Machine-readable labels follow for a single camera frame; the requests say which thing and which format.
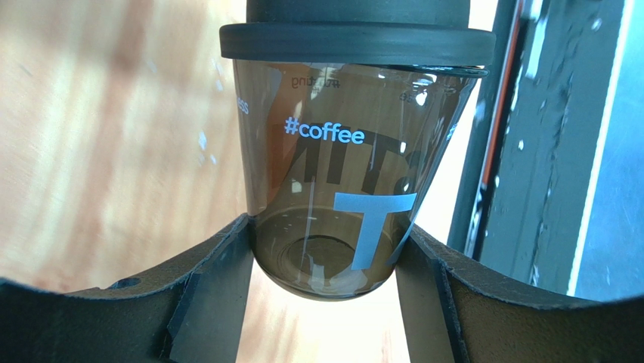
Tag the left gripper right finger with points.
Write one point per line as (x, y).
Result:
(455, 309)

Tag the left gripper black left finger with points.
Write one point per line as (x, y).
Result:
(189, 308)

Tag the single brown plastic cup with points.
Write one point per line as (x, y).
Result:
(337, 160)

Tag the single black cup lid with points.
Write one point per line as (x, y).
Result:
(381, 32)

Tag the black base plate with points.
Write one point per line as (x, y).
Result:
(537, 138)

